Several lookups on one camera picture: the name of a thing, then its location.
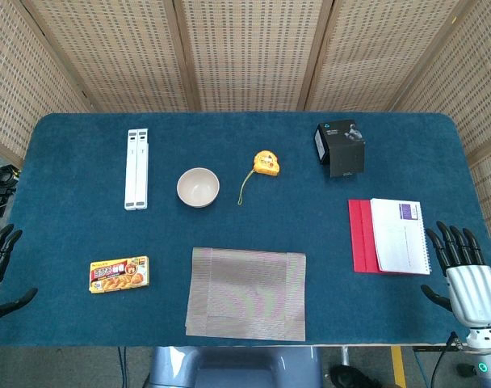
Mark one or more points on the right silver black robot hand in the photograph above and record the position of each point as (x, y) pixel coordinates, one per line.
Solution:
(471, 291)

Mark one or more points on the white bowl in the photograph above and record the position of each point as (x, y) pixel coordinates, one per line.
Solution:
(198, 188)

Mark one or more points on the beige woven placemat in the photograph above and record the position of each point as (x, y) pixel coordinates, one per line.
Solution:
(245, 295)

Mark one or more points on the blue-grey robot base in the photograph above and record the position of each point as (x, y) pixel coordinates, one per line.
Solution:
(237, 368)

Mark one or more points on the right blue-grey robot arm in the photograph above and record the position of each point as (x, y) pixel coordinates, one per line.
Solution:
(485, 343)

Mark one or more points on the white spiral notebook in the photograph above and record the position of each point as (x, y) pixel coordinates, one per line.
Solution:
(401, 238)

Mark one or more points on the red folder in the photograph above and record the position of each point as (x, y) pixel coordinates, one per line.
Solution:
(360, 238)

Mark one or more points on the yellow curry roux box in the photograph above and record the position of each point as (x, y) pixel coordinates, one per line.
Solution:
(119, 275)

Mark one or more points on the metal table leg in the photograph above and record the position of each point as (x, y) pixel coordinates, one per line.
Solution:
(345, 355)

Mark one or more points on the black shoe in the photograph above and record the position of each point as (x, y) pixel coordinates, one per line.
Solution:
(350, 378)

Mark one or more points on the white folding laptop stand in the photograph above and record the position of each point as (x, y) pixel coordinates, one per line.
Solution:
(136, 169)

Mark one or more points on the black product box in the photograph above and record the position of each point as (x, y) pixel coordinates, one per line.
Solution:
(346, 155)

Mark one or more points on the yellow tape measure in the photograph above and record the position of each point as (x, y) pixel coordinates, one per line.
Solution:
(267, 163)

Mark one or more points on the woven bamboo folding screen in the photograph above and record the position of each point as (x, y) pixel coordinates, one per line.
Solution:
(249, 52)

